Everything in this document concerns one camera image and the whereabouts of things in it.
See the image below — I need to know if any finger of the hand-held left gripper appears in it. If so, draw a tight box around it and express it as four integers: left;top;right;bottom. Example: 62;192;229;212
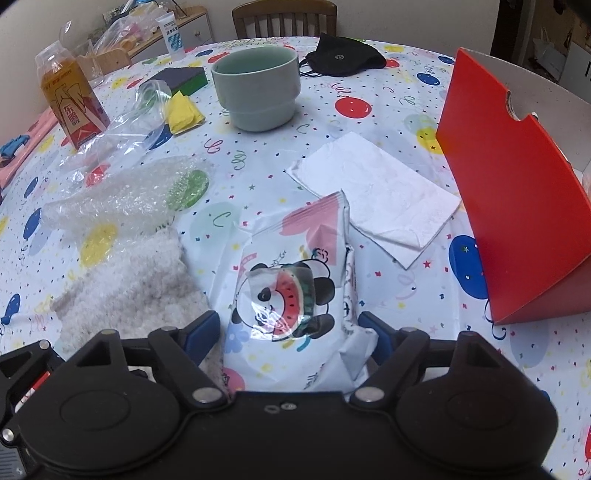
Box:
0;340;63;384

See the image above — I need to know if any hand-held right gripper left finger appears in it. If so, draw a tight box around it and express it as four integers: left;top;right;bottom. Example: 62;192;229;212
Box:
69;310;229;409

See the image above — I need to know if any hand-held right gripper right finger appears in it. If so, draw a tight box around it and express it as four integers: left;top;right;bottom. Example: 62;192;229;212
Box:
348;311;504;409

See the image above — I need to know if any panda print tissue packet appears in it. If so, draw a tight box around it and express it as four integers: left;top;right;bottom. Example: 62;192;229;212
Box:
222;189;380;398

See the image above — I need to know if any white paper napkin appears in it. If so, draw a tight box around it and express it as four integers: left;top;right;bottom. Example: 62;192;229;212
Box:
284;131;462;271

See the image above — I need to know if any bubble wrap sheet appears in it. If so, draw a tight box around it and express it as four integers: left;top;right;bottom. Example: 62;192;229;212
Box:
39;154;218;236

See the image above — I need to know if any red cardboard box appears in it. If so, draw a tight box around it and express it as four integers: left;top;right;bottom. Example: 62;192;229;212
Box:
435;46;591;326

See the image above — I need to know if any clear plastic bag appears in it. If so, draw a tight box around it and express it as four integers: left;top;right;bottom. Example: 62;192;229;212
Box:
60;78;178;171

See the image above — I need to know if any yellow cloth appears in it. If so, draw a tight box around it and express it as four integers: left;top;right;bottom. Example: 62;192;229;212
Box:
164;91;207;136

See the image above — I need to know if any white fluffy towel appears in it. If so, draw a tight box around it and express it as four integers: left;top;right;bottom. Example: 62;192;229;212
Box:
48;226;222;374

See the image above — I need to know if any blue clip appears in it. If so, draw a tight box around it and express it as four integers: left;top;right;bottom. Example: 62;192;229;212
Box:
0;134;31;160

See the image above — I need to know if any balloon print tablecloth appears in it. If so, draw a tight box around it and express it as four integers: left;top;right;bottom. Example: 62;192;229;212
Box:
0;37;591;462

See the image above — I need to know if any pink plastic item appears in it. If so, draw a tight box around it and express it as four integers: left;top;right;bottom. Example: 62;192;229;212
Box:
0;108;63;190

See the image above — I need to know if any pale green cup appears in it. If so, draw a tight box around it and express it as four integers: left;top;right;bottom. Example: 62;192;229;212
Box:
211;46;300;133

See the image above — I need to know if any dark blue green sponge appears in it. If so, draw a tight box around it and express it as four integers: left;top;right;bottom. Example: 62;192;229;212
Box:
148;66;208;97

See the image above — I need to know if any orange tea drink bottle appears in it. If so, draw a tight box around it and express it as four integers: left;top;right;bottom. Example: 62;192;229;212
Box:
34;39;112;151

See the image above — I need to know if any black face mask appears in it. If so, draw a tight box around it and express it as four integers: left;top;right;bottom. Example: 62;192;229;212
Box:
298;32;387;78

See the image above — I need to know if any small wooden box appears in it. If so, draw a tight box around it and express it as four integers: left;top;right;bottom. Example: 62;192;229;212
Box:
76;48;132;88

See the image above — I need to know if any white tube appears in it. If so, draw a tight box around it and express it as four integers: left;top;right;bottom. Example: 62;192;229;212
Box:
159;13;186;58

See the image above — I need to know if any wooden drawer cabinet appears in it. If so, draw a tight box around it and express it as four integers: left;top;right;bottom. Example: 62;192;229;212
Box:
104;6;213;58

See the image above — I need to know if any pile of plastic bags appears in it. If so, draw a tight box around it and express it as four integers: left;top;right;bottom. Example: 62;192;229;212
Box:
88;16;162;61

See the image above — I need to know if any wooden chair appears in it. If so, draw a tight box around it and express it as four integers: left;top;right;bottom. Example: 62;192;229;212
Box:
231;0;339;40

